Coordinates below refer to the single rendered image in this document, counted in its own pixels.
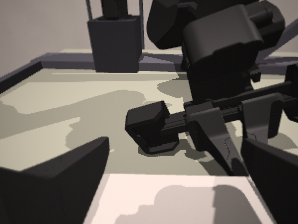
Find dark grey metal support frame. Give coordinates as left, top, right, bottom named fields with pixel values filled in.
left=255, top=18, right=298, bottom=64

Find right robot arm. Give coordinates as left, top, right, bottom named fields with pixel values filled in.
left=98, top=0, right=285, bottom=100

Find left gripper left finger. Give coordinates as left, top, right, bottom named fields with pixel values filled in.
left=0, top=136, right=110, bottom=224

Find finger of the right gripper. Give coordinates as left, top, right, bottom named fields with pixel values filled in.
left=241, top=93, right=284, bottom=144
left=185, top=107, right=249, bottom=177

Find white cardboard box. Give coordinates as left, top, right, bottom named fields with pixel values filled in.
left=83, top=174, right=277, bottom=224

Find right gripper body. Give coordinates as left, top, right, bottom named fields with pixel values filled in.
left=125, top=63, right=298, bottom=155

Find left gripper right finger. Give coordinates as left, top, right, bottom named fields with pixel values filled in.
left=240, top=138, right=298, bottom=224

